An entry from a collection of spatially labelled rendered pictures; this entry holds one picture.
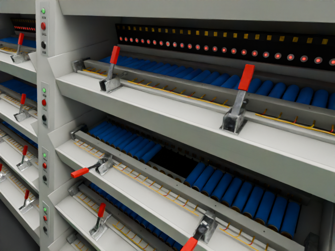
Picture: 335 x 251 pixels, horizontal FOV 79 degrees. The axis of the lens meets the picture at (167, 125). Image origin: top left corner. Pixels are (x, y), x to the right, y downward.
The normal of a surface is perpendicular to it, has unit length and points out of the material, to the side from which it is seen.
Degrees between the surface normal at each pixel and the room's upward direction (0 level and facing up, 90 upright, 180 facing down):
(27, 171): 23
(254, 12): 113
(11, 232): 0
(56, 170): 90
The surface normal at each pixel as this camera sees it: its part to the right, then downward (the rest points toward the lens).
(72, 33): 0.81, 0.29
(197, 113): -0.07, -0.82
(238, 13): -0.58, 0.50
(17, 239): 0.16, -0.94
